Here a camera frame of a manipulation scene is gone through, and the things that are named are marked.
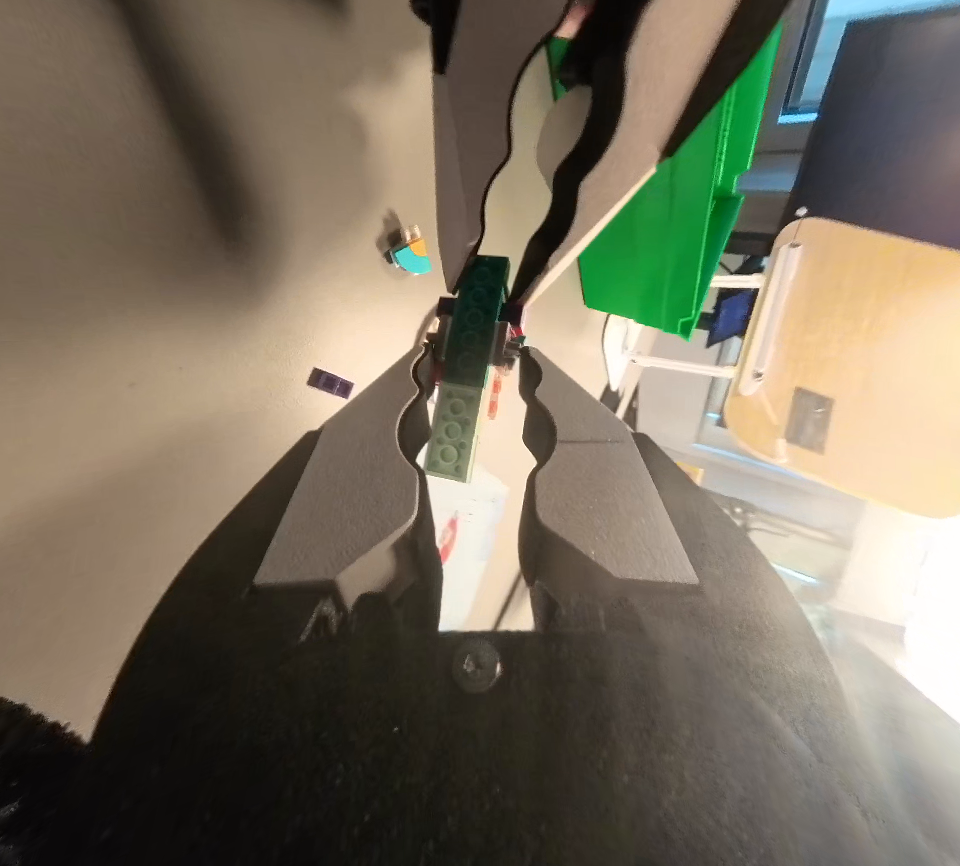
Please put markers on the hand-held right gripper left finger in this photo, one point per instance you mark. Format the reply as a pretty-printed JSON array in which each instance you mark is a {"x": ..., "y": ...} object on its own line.
[{"x": 337, "y": 506}]

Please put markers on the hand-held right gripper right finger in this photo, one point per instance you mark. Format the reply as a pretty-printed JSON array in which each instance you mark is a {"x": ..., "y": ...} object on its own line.
[{"x": 607, "y": 506}]

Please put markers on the small teal orange brick assembly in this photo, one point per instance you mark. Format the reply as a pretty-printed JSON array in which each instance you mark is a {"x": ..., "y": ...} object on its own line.
[{"x": 411, "y": 258}]

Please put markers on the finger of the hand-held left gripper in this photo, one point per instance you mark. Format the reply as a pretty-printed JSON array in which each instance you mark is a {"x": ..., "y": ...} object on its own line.
[
  {"x": 660, "y": 70},
  {"x": 480, "y": 55}
]

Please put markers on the small purple brick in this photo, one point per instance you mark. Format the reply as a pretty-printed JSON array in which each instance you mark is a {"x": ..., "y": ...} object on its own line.
[{"x": 330, "y": 382}]

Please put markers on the person's right forearm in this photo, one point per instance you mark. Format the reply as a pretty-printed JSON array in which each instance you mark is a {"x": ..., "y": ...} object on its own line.
[{"x": 30, "y": 783}]

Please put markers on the large dark display screen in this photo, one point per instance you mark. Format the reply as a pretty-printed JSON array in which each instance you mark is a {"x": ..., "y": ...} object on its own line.
[{"x": 885, "y": 115}]

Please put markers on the open pale blue instruction booklet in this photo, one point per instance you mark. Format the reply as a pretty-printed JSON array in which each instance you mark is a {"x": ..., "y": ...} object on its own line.
[{"x": 472, "y": 528}]

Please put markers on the orange toy brick model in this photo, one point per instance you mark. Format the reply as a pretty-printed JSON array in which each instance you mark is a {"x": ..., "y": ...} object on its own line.
[{"x": 465, "y": 356}]

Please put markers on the green plastic bin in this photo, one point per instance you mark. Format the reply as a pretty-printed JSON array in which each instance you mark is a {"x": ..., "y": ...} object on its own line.
[{"x": 675, "y": 205}]

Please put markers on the small tablet display on stand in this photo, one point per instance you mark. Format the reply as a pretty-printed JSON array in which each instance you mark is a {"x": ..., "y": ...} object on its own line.
[{"x": 731, "y": 314}]

